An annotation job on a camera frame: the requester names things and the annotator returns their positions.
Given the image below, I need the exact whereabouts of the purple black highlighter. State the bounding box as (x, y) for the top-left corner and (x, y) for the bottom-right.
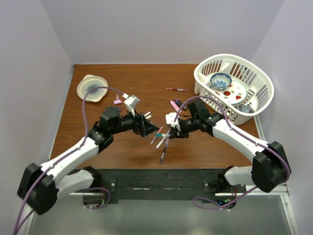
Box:
(174, 99), (188, 111)

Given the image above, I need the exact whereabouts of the white laundry basket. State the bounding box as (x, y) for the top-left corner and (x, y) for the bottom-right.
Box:
(194, 54), (274, 125)

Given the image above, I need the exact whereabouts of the grey patterned cup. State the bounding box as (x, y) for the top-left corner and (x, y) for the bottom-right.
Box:
(239, 105), (254, 114)

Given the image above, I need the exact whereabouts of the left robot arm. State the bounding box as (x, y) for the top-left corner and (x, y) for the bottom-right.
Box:
(18, 106), (158, 214)

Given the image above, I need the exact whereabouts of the purple cable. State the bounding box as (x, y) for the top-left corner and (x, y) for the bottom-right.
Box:
(12, 86), (129, 235)
(173, 95), (292, 210)

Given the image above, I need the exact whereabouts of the lilac capped white marker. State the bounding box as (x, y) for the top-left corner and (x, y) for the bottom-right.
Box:
(155, 136), (168, 149)

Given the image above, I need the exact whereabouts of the teal capped white marker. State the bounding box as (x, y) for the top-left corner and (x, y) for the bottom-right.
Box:
(155, 133), (171, 137)

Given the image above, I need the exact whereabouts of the white fruit pattern plate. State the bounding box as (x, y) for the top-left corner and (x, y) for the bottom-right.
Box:
(214, 80), (248, 105)

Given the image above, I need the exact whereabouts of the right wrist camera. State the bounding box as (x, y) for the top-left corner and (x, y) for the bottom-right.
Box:
(165, 112), (180, 130)

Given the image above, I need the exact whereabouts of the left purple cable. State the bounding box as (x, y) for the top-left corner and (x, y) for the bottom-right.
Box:
(12, 86), (129, 235)

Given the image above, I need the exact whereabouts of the pink clear pen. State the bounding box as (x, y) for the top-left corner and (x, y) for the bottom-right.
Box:
(150, 126), (163, 145)

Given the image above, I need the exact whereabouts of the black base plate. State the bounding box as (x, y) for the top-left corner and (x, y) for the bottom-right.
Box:
(85, 166), (248, 204)

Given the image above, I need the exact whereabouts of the pink highlighter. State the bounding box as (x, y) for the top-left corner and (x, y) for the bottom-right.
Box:
(170, 100), (181, 113)

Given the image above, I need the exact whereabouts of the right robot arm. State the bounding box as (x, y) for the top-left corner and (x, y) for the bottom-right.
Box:
(165, 101), (291, 193)

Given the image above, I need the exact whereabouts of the dark purple pen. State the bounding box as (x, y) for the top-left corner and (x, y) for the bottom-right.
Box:
(159, 138), (169, 164)

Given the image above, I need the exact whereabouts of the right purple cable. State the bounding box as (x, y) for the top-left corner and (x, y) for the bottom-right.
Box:
(173, 95), (292, 210)

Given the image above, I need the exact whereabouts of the aluminium rail frame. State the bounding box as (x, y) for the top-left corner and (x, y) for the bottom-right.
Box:
(24, 115), (299, 235)

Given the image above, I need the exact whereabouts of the blue white bowl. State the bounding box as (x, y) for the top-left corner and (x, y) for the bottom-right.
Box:
(210, 72), (232, 90)

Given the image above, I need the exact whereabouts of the cream swirl plate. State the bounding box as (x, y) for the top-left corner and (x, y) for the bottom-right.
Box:
(76, 74), (108, 102)

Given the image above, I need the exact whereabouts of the red pen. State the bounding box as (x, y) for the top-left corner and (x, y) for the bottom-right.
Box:
(166, 88), (187, 92)

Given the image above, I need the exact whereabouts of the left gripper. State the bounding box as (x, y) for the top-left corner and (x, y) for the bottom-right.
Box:
(110, 106), (158, 137)

